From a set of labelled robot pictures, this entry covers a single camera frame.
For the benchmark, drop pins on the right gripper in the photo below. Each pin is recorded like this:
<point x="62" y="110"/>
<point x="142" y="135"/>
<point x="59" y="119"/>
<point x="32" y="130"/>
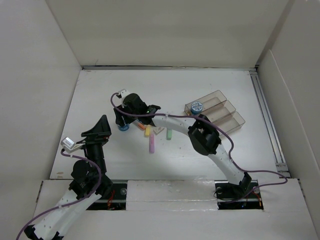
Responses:
<point x="119" y="119"/>

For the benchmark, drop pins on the clear three-drawer organizer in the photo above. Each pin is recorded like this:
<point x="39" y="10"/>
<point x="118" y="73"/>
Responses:
<point x="220" y="111"/>

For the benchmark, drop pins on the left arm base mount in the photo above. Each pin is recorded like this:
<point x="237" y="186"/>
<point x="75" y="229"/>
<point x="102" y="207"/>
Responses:
<point x="113" y="201"/>

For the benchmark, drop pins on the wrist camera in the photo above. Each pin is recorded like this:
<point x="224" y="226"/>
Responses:
<point x="70" y="146"/>
<point x="122" y="93"/>

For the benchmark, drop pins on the blue round jar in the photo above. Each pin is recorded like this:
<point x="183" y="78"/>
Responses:
<point x="123" y="128"/>
<point x="196" y="107"/>

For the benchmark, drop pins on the white staples box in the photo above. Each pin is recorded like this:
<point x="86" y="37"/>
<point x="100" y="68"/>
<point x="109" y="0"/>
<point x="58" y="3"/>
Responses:
<point x="158" y="130"/>

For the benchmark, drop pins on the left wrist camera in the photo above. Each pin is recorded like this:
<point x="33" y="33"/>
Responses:
<point x="70" y="146"/>

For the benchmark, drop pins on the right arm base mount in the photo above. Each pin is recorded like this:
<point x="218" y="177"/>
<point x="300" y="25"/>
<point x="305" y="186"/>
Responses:
<point x="231" y="197"/>

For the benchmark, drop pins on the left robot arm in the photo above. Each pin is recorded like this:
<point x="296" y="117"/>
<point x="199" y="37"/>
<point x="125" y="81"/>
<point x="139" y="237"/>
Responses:
<point x="89" y="184"/>

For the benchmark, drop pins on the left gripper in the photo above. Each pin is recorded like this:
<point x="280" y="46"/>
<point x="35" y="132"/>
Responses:
<point x="99" y="133"/>

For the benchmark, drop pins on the yellow highlighter pen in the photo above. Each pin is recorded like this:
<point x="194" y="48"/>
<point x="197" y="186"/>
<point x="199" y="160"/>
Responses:
<point x="147" y="131"/>

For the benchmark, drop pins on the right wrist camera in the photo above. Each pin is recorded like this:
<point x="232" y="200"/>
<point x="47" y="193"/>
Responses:
<point x="122" y="93"/>

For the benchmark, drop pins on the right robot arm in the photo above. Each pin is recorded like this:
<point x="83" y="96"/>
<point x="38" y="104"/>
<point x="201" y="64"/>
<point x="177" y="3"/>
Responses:
<point x="204" y="136"/>

